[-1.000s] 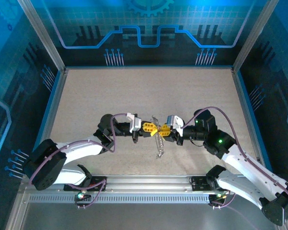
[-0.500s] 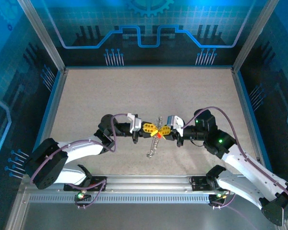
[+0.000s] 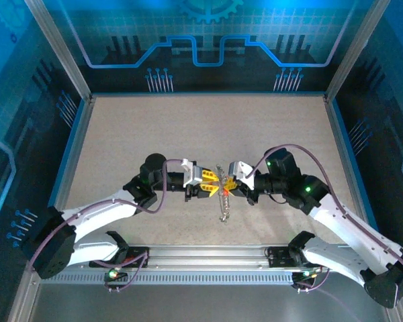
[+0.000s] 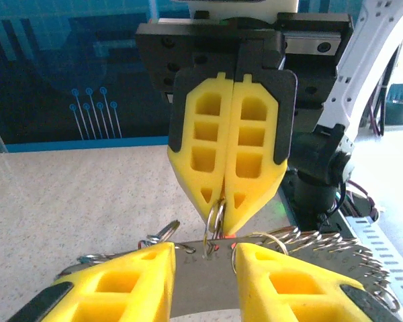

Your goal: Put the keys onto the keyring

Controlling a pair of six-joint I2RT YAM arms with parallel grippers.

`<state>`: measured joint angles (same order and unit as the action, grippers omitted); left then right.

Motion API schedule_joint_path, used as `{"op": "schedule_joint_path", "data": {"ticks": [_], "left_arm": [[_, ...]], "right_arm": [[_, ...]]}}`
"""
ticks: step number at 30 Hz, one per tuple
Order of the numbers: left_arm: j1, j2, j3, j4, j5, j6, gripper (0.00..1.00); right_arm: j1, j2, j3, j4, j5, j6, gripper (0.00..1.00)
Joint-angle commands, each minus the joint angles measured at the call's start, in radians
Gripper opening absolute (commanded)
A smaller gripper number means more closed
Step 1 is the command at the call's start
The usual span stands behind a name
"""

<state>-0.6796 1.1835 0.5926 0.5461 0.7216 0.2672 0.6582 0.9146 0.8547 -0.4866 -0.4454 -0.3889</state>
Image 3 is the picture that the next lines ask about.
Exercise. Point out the large metal key hoop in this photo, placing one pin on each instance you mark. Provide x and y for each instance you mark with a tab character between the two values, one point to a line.
223	203

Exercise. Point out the aluminium table side rail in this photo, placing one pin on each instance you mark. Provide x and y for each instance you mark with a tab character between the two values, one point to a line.
79	134
338	134

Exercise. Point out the grey metal panel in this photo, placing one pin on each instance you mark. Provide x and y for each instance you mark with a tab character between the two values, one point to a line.
201	305

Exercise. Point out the black connector with LEDs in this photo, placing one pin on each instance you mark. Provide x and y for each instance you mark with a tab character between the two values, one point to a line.
305	274
113	273

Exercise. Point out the aluminium frame post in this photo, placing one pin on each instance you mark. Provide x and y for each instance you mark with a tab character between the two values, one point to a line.
61	50
355	50

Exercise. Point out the aluminium frame rail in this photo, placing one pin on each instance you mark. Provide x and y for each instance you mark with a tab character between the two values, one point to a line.
208	256

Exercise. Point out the blue table edge strip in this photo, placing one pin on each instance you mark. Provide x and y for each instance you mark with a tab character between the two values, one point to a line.
346	134
73	134

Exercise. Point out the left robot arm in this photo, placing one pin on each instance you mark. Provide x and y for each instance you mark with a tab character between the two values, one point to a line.
100	208

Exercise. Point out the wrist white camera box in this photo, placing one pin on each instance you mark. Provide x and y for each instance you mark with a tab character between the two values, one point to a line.
194	174
240	169

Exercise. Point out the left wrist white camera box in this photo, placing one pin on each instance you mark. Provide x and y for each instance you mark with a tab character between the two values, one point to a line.
194	174

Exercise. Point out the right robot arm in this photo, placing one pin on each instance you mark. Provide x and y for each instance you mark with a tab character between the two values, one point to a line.
356	231

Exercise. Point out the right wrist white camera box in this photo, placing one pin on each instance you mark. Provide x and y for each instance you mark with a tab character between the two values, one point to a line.
240	169

